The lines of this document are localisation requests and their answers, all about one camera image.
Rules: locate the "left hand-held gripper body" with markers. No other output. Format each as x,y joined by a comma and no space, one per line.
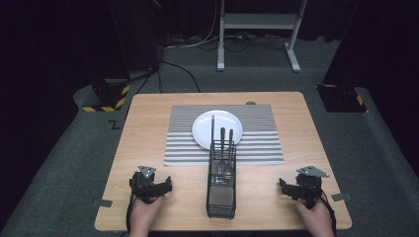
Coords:
143,187

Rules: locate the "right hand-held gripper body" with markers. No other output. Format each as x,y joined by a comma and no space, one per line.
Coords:
308,187

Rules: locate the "metal table knife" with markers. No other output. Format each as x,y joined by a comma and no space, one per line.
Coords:
212,131

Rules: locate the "person's left hand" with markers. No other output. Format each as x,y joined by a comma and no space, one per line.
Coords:
141,217

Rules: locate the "person's right hand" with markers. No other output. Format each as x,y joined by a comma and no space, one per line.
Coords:
316,222

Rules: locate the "grey tape piece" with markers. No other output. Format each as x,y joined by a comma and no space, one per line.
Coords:
341,197
102,203

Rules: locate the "grey striped placemat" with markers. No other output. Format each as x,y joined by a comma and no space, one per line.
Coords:
260,131

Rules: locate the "white round plate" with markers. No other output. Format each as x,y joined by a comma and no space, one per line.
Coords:
202,126

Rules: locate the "metal spoon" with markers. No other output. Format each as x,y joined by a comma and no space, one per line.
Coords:
231,141

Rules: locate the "black yellow striped stand base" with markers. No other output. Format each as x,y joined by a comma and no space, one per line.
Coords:
108,95
342,98

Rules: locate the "white desk with metal legs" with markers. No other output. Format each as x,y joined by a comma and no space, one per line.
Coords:
257,21

